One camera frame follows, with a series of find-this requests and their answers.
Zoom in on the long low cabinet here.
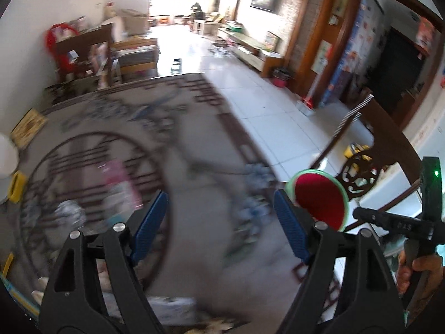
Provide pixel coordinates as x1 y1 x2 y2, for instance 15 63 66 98
217 28 284 77

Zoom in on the yellow bucket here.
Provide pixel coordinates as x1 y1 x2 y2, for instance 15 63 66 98
344 143 371 159

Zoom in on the carved wooden chair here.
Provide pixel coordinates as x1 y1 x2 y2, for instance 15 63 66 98
309 94 426 232

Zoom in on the printed white paper cup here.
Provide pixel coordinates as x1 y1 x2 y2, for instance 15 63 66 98
52 200 87 231

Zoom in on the yellow strip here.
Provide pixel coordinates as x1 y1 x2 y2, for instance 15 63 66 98
2 252 15 275

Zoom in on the cardboard box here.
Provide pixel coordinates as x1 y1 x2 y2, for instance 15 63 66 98
118 9 150 35

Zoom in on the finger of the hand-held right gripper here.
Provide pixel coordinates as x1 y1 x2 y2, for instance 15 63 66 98
353 207 423 234

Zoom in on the pink snack wrapper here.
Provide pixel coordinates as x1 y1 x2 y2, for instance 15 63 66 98
102 160 143 213

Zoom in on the colourful wall poster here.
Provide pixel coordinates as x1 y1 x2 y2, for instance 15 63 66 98
320 0 385 108

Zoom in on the yellow box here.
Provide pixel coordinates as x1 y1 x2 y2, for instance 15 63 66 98
8 172 28 203

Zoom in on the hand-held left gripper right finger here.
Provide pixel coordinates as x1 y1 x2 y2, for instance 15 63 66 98
274 188 407 334

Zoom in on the dustpan with red handle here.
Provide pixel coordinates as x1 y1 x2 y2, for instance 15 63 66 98
297 77 318 117

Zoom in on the red round stool green rim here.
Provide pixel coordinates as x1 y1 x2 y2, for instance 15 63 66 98
284 169 350 233

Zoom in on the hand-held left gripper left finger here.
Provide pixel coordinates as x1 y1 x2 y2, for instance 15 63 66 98
38 190 169 334

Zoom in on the red plastic chair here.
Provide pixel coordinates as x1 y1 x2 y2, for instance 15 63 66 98
46 23 80 77

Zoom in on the person's right hand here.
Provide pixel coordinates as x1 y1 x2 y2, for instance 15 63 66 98
396 249 445 300

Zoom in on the red waste bin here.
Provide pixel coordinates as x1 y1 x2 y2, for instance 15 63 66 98
272 68 291 88

